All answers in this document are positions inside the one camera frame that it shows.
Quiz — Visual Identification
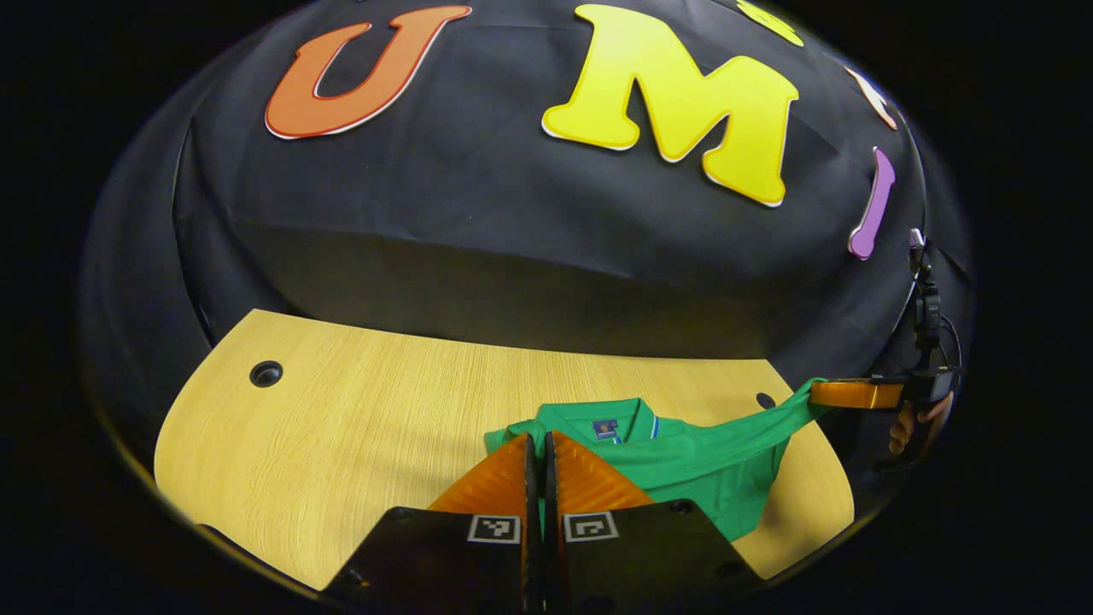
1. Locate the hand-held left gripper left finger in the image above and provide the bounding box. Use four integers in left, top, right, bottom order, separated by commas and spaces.
328, 431, 546, 612

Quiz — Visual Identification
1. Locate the green T-shirt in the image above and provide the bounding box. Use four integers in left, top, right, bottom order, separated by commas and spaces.
483, 378, 831, 542

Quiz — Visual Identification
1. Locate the black backdrop cloth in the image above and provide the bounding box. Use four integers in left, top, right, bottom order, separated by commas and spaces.
81, 0, 979, 479

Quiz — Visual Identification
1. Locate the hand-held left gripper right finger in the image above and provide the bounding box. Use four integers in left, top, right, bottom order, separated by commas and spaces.
543, 430, 765, 612

